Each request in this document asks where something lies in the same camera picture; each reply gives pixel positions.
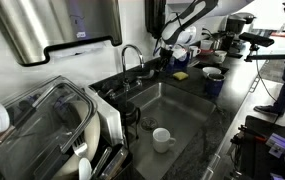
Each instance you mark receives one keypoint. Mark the white bowl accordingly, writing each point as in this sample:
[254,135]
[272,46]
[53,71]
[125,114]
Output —
[211,70]

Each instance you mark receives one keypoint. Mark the small white cup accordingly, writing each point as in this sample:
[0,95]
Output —
[206,45]

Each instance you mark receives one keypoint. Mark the clear plastic container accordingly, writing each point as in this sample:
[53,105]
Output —
[42,133]

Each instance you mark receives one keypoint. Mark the white round mug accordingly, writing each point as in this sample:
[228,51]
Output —
[220,56]

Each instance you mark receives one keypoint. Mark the black soap dispenser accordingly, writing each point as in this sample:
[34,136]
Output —
[153,16]

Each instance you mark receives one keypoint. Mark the blue dish soap bottle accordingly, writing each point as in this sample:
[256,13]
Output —
[182,61]

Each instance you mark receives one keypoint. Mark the black mount bar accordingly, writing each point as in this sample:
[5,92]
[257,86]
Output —
[265,57]

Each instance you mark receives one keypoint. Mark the blue steel-lined cup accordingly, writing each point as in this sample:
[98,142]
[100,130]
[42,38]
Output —
[214,87]

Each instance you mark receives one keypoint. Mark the white spoon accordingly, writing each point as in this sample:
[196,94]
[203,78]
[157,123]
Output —
[84,168]

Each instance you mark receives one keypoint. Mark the stainless paper towel dispenser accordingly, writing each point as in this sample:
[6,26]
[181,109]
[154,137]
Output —
[48,26]

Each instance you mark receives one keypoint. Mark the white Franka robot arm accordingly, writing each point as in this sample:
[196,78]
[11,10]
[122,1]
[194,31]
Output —
[195,13]

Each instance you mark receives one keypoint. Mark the black coffee maker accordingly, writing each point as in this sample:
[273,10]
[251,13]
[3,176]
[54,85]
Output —
[238,23]

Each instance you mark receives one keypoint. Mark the black french press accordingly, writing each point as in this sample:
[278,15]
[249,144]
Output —
[128,113]

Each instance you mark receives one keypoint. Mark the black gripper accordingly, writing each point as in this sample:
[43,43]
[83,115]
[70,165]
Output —
[166,54]

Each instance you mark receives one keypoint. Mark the large cream plate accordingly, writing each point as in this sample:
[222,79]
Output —
[93,133]

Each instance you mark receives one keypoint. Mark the chrome gooseneck faucet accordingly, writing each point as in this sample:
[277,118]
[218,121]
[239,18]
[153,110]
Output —
[124,66]

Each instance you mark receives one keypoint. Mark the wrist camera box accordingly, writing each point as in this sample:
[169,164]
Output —
[179,52]

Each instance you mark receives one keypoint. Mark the purple-lit device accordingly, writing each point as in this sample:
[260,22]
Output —
[283,143]

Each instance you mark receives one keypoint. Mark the black utensil caddy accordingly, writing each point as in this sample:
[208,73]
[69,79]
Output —
[115,165]

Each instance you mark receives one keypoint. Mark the silver fork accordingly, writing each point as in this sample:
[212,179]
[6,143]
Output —
[79,146]

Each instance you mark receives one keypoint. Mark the yellow sponge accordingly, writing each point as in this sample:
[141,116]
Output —
[180,76]

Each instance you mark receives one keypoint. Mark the black camera on stand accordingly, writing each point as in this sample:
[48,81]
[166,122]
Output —
[256,39]

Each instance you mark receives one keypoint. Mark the round sink drain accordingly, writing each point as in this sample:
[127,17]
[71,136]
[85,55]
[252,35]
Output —
[148,124]

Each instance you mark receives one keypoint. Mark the stainless steel sink basin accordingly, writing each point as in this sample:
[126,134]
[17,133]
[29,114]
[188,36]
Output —
[182,106]

